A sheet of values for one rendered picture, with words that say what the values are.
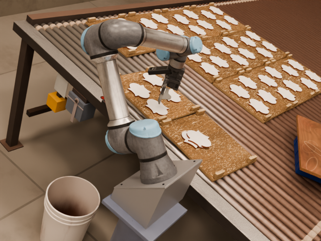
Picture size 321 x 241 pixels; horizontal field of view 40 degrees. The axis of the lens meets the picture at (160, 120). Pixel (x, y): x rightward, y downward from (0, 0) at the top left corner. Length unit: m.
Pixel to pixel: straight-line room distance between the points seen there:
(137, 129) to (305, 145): 1.08
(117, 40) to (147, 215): 0.69
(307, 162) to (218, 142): 0.45
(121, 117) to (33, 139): 1.63
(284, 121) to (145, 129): 1.32
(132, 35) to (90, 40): 0.18
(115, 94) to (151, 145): 0.26
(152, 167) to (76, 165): 1.57
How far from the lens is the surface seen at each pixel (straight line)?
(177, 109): 2.40
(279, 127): 2.74
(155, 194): 1.70
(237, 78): 2.98
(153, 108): 2.32
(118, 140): 1.79
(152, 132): 1.69
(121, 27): 1.71
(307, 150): 2.43
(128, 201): 1.82
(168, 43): 1.85
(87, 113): 2.44
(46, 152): 3.27
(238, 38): 3.58
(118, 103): 1.79
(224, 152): 2.26
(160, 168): 1.71
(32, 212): 2.89
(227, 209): 2.01
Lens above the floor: 2.23
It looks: 35 degrees down
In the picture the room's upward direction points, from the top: 23 degrees clockwise
